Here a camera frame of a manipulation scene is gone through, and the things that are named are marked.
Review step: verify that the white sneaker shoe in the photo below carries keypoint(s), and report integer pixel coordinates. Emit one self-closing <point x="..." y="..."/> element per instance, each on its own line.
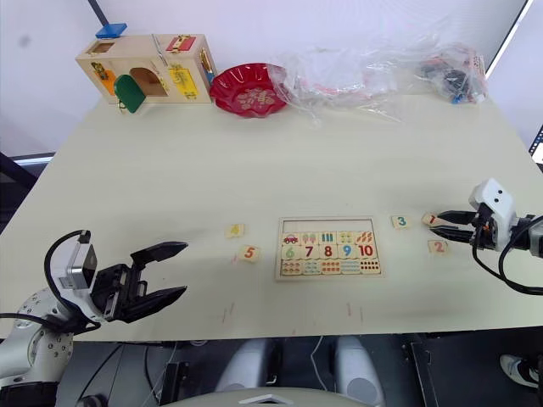
<point x="519" y="371"/>

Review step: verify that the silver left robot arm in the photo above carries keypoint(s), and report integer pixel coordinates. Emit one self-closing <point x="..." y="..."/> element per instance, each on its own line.
<point x="29" y="335"/>

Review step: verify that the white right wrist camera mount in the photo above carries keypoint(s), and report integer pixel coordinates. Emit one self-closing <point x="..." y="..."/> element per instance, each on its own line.
<point x="498" y="203"/>

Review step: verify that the wooden tile yellow number 4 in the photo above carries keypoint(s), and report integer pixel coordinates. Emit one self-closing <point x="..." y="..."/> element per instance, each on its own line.
<point x="234" y="230"/>

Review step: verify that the wooden tile orange number 2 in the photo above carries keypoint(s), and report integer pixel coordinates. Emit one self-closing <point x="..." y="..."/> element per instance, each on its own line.
<point x="438" y="247"/>

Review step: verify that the wooden tile green number 6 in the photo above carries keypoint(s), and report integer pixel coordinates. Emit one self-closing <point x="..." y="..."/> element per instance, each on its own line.
<point x="291" y="252"/>

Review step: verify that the wooden number puzzle board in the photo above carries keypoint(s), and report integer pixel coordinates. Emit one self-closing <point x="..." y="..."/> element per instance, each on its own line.
<point x="292" y="275"/>

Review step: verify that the black floor panel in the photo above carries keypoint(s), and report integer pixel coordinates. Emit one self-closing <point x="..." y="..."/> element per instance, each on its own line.
<point x="462" y="373"/>

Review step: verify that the wooden tile red number 8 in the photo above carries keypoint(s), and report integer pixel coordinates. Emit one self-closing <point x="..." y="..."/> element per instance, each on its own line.
<point x="328" y="251"/>

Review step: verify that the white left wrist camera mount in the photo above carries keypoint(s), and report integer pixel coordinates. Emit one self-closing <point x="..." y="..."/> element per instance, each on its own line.
<point x="76" y="263"/>

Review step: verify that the wooden tile red number 1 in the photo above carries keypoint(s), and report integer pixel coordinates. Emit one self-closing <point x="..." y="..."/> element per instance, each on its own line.
<point x="428" y="219"/>

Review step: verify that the wooden tile red number 10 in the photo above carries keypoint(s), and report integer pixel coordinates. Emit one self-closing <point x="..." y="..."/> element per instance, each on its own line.
<point x="366" y="250"/>

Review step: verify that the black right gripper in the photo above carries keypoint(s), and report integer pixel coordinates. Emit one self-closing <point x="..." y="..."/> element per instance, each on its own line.
<point x="483" y="229"/>

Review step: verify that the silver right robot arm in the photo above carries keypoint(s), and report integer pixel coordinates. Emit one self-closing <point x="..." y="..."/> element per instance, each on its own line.
<point x="532" y="237"/>

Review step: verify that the blue flat block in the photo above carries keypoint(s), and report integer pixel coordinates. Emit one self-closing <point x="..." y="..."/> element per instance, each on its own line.
<point x="111" y="30"/>

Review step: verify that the light grey robot torso rim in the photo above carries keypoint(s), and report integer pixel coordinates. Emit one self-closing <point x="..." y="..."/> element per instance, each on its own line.
<point x="271" y="398"/>

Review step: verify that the wooden tile orange number 5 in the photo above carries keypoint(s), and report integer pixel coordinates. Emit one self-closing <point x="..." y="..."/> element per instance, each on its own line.
<point x="249" y="253"/>

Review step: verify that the plastic bag with black parts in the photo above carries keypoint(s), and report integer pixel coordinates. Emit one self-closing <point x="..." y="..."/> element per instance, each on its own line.
<point x="454" y="76"/>

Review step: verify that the black slanted bar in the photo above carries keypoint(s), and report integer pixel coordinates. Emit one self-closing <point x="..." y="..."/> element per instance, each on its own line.
<point x="102" y="12"/>

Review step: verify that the wooden tile green number 3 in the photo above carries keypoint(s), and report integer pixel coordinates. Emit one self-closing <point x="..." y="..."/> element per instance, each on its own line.
<point x="401" y="221"/>

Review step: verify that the wooden tile blue number 9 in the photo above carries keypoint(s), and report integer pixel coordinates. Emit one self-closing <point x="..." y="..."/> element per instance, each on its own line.
<point x="347" y="251"/>

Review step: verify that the wooden latch lock box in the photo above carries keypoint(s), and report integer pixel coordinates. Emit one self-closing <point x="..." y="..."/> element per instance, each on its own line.
<point x="140" y="55"/>

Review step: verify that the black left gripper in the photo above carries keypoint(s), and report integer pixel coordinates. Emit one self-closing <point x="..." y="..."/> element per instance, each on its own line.
<point x="112" y="290"/>

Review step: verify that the wooden tile dark red number 7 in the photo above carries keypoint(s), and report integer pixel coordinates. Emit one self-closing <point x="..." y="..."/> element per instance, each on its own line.
<point x="309" y="252"/>

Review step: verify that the red scalloped plastic plate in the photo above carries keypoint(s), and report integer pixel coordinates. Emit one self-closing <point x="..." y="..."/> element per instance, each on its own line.
<point x="237" y="85"/>

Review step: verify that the clear empty plastic bag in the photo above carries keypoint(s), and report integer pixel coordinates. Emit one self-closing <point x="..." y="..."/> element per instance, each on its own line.
<point x="339" y="76"/>

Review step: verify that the grey rounded robot leg shell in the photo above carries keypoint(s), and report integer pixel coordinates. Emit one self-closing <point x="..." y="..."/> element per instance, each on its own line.
<point x="246" y="364"/>
<point x="358" y="369"/>

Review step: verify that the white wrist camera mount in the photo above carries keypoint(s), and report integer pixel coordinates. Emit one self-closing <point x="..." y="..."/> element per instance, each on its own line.
<point x="76" y="263"/>
<point x="498" y="203"/>

